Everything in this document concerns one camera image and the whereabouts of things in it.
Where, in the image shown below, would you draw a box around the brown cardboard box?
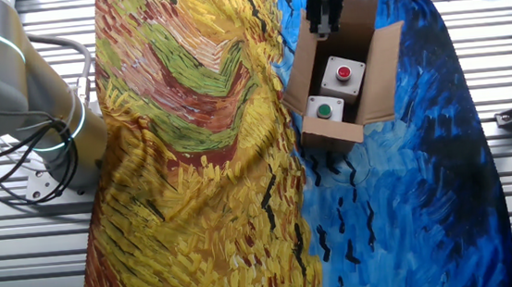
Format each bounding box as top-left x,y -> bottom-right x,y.
273,0 -> 416,158

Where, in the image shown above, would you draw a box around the Van Gogh wheatfield print cloth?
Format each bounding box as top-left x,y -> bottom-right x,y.
53,0 -> 512,287

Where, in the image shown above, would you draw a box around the white red-button switch box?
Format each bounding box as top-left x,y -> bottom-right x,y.
316,52 -> 370,108

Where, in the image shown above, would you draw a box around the white push-button switch box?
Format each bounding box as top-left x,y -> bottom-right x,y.
302,92 -> 347,126

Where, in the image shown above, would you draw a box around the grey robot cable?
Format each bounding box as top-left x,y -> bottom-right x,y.
25,28 -> 98,111

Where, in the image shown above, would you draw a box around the black robot power cables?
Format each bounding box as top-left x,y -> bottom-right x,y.
0,116 -> 83,208

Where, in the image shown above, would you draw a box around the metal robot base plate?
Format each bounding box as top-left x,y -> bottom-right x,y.
20,150 -> 104,207

